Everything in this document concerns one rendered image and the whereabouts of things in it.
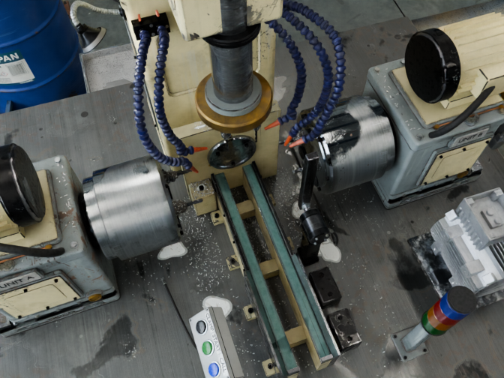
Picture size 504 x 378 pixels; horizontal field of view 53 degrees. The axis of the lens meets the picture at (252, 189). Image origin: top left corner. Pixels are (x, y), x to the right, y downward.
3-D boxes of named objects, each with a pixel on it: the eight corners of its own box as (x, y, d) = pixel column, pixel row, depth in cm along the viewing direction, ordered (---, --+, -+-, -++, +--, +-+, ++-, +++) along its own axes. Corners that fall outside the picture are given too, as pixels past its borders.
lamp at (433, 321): (422, 310, 117) (428, 304, 113) (445, 301, 117) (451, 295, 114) (435, 334, 114) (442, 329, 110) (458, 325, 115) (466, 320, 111)
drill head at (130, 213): (57, 214, 147) (22, 170, 126) (177, 178, 153) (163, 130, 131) (71, 292, 136) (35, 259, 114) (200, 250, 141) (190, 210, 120)
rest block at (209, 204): (192, 201, 162) (187, 182, 152) (212, 194, 164) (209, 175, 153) (196, 216, 160) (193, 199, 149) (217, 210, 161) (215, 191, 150)
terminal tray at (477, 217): (452, 211, 129) (463, 198, 123) (489, 200, 131) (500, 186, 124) (477, 253, 124) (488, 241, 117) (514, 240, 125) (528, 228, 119)
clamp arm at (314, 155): (296, 202, 140) (304, 151, 117) (306, 199, 140) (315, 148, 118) (301, 213, 138) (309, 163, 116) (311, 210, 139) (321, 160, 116)
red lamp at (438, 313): (428, 304, 113) (434, 298, 109) (451, 295, 114) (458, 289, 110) (442, 329, 110) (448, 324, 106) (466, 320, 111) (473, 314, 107)
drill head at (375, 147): (268, 151, 158) (270, 100, 136) (385, 116, 164) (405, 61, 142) (298, 218, 146) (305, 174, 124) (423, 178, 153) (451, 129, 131)
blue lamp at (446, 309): (434, 298, 109) (441, 291, 105) (458, 289, 110) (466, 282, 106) (448, 324, 106) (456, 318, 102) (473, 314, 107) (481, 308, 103)
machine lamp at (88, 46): (78, 24, 119) (60, -22, 108) (125, 12, 120) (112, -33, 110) (92, 78, 110) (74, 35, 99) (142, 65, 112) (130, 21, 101)
